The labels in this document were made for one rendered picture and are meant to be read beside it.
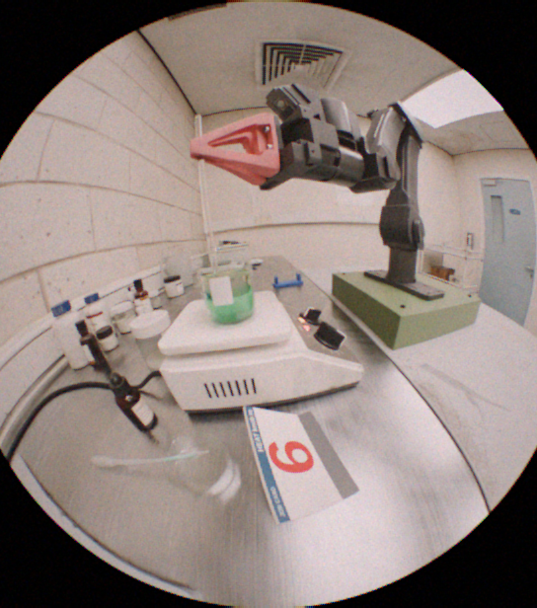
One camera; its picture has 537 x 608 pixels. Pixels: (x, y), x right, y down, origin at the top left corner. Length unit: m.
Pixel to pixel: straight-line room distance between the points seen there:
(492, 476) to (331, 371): 0.22
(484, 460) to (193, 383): 0.29
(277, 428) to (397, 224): 0.36
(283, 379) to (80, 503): 0.25
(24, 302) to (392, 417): 0.65
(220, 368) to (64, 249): 0.55
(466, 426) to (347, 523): 0.15
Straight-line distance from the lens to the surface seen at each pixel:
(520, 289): 2.94
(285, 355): 0.15
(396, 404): 0.22
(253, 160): 0.17
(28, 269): 0.56
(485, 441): 0.25
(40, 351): 0.50
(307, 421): 0.18
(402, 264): 0.39
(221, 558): 0.17
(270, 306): 0.19
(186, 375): 0.16
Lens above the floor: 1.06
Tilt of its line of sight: 21 degrees down
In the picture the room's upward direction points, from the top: 6 degrees counter-clockwise
